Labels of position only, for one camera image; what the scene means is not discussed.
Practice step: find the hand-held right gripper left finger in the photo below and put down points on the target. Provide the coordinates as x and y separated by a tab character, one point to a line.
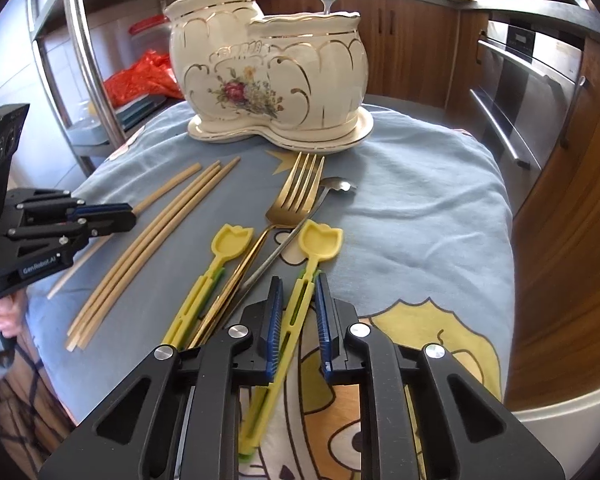
275	327

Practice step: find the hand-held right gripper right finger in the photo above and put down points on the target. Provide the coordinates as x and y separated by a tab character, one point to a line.
325	332

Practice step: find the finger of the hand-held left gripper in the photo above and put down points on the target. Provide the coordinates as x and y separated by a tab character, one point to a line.
116	224
100	208

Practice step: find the beige chopstick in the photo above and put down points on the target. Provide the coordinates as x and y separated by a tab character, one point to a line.
125	260
111	263
145	252
170	187

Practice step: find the yellow plastic tulip spoon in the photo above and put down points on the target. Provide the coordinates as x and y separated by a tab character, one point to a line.
232	242
322	242

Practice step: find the cream floral ceramic utensil holder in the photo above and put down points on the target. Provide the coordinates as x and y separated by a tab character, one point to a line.
260	70

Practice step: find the person's left hand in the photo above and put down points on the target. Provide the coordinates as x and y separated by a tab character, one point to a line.
7	317

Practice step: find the stack of blue trays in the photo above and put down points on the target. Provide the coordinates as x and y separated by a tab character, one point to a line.
142	110

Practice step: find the metal rack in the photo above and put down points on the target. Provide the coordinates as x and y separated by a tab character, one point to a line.
87	60

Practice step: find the gold fork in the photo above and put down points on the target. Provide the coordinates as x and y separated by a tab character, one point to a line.
292	195

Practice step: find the red plastic bag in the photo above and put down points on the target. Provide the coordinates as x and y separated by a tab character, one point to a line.
140	77

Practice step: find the blue cartoon printed cloth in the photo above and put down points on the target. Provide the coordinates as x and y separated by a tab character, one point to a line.
405	210

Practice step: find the small silver spoon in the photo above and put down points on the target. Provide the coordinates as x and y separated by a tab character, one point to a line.
337	184

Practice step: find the clear container with red lid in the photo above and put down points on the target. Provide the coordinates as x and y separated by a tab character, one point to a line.
147	32

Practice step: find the cream ceramic drip tray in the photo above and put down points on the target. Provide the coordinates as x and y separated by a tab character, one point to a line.
330	140

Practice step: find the person's plaid clothing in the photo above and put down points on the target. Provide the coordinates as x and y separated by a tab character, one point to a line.
15	390

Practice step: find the wooden cabinet side panel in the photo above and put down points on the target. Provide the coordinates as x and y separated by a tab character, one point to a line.
570	260

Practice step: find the white round bin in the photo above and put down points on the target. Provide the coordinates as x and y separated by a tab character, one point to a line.
570	440

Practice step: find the wooden kitchen cabinet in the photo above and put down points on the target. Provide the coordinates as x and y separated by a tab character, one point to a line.
410	50

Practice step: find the stainless steel oven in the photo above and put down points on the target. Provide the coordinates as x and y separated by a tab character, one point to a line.
525	90

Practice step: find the dark kitchen countertop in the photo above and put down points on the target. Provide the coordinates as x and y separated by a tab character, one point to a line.
530	10

